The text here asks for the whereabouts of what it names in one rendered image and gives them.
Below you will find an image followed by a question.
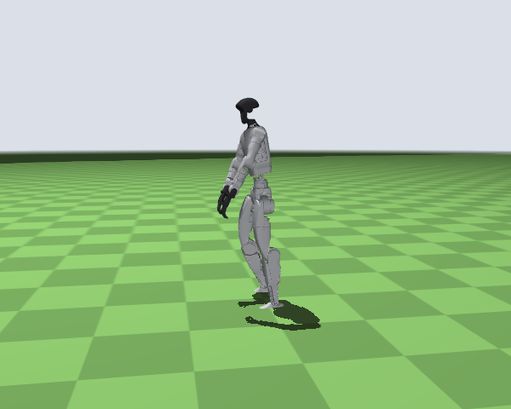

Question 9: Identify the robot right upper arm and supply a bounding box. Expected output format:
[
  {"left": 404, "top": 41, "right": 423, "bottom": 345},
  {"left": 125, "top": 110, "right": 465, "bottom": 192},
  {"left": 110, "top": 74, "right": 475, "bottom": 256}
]
[{"left": 233, "top": 133, "right": 244, "bottom": 169}]

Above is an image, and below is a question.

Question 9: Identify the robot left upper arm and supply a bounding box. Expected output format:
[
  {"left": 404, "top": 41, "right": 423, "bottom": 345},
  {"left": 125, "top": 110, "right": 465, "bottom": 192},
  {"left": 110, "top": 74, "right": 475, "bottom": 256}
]
[{"left": 244, "top": 128, "right": 266, "bottom": 170}]

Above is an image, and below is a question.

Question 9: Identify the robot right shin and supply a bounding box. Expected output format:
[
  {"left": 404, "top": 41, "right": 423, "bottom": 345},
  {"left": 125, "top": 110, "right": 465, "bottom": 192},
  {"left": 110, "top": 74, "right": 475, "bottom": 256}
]
[{"left": 240, "top": 247, "right": 267, "bottom": 289}]

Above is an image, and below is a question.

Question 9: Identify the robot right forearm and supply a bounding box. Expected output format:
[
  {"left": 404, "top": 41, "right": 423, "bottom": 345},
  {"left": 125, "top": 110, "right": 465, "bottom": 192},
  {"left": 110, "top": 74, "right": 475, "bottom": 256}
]
[{"left": 222, "top": 158, "right": 238, "bottom": 189}]

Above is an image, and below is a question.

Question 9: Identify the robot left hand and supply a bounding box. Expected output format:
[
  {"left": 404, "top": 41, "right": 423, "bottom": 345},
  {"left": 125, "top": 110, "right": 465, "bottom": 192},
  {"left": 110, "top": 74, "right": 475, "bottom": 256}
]
[{"left": 221, "top": 188, "right": 237, "bottom": 219}]

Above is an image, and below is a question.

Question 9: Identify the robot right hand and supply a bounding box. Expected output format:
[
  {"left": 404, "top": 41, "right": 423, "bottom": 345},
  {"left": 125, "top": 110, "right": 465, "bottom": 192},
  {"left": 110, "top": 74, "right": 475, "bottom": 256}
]
[{"left": 217, "top": 185, "right": 229, "bottom": 214}]

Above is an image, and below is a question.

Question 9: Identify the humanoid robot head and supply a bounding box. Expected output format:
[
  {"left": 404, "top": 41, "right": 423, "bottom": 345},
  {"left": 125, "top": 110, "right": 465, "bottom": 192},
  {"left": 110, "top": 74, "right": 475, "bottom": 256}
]
[{"left": 236, "top": 98, "right": 260, "bottom": 129}]

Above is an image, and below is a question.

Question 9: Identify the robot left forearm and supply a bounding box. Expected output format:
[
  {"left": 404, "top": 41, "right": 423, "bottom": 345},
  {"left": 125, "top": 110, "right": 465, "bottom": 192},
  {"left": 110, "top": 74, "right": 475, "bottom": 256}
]
[{"left": 228, "top": 156, "right": 249, "bottom": 195}]

